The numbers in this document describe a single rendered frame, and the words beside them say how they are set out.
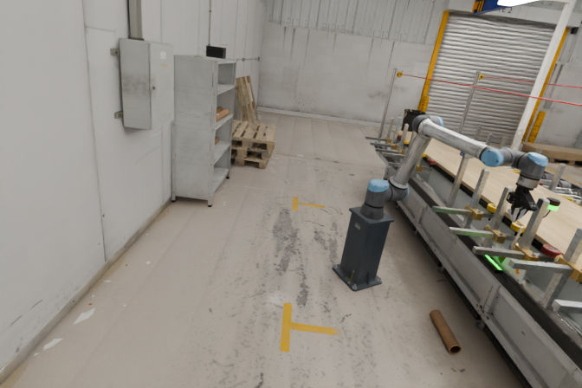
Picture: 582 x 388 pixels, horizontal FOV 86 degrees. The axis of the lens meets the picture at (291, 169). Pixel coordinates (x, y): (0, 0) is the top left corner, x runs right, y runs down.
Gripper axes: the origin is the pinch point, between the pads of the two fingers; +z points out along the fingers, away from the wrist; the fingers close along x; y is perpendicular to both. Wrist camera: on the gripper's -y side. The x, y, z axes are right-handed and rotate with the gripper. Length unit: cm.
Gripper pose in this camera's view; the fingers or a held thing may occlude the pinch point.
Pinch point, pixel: (514, 221)
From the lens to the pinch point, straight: 210.5
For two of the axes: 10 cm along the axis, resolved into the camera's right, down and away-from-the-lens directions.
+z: -1.3, 9.3, 3.4
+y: -0.1, -3.4, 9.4
